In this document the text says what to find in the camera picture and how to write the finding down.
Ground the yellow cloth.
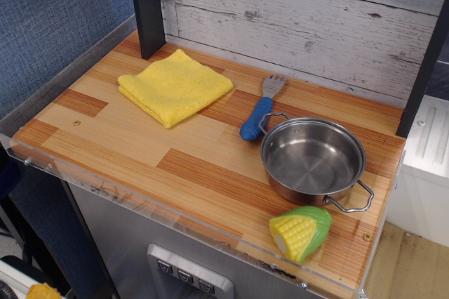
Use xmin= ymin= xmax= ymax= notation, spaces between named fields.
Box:
xmin=118 ymin=49 xmax=233 ymax=129

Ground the stainless steel pot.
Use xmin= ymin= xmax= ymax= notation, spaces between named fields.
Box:
xmin=259 ymin=113 xmax=375 ymax=213

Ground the clear acrylic table guard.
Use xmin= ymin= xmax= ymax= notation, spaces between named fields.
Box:
xmin=1 ymin=18 xmax=405 ymax=298

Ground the toy corn cob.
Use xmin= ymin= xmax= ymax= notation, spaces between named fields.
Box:
xmin=269 ymin=206 xmax=333 ymax=263

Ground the silver dispenser button panel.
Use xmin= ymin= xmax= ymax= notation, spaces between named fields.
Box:
xmin=147 ymin=244 xmax=234 ymax=298

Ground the white ridged side cabinet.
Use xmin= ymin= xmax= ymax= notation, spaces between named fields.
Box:
xmin=387 ymin=95 xmax=448 ymax=246

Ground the yellow toy on floor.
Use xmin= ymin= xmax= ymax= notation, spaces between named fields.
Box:
xmin=25 ymin=283 xmax=62 ymax=299

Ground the black left upright post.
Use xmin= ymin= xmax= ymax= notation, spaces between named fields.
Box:
xmin=133 ymin=0 xmax=166 ymax=59

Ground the black upright post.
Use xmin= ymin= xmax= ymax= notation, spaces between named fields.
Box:
xmin=396 ymin=0 xmax=448 ymax=138
xmin=133 ymin=0 xmax=166 ymax=59

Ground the blue handled metal fork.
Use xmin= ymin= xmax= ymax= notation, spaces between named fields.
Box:
xmin=239 ymin=74 xmax=288 ymax=141

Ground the black right upright post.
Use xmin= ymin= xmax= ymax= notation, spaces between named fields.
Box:
xmin=396 ymin=0 xmax=448 ymax=138

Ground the black braided hose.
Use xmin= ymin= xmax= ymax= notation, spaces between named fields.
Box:
xmin=0 ymin=280 xmax=17 ymax=299

